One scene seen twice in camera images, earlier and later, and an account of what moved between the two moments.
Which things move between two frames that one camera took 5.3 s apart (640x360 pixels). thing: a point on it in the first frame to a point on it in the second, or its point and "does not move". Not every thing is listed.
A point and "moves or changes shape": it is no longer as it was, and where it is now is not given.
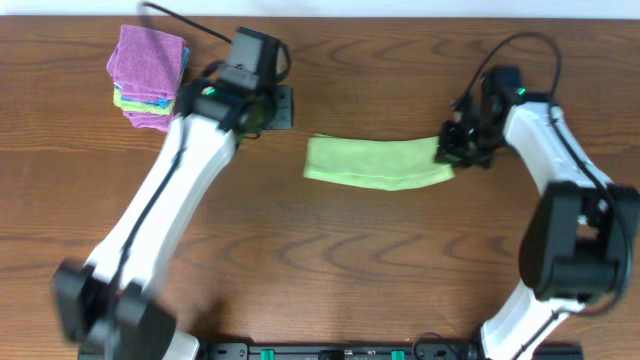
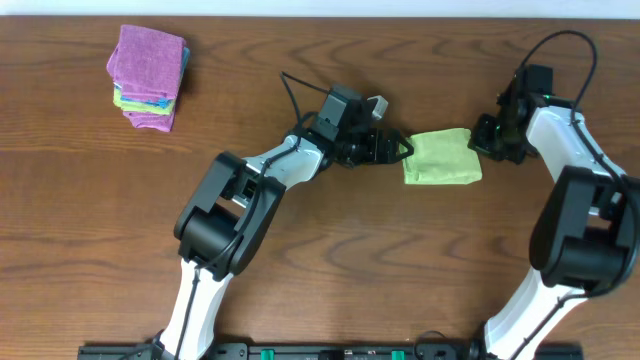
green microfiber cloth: (382, 163) moves or changes shape
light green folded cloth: (141, 107) does not move
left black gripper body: (279, 107) to (379, 147)
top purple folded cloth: (148, 62) does not move
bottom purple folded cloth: (154, 121) does not move
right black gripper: (445, 152) to (477, 141)
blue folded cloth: (158, 102) does not move
